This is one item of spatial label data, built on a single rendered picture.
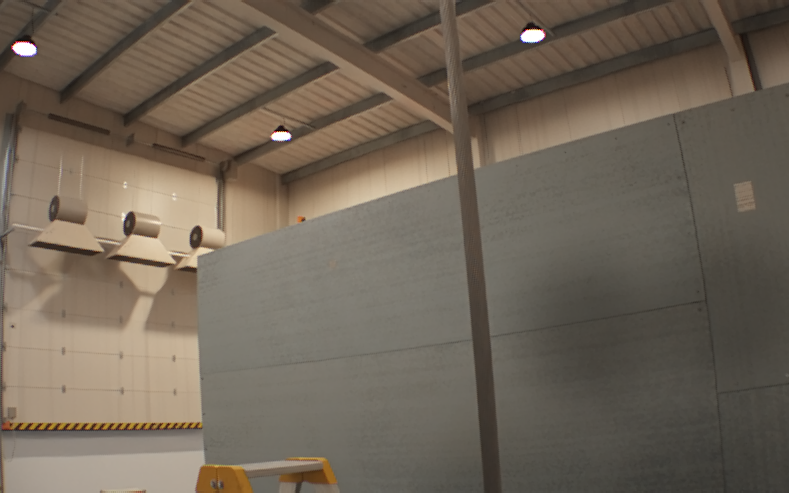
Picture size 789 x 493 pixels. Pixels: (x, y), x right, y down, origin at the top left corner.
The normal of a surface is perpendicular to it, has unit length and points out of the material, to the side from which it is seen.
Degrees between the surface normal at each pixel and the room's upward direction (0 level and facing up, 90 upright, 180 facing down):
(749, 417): 90
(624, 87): 90
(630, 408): 90
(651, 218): 90
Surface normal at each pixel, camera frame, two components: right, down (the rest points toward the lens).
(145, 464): 0.80, -0.19
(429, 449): -0.59, -0.14
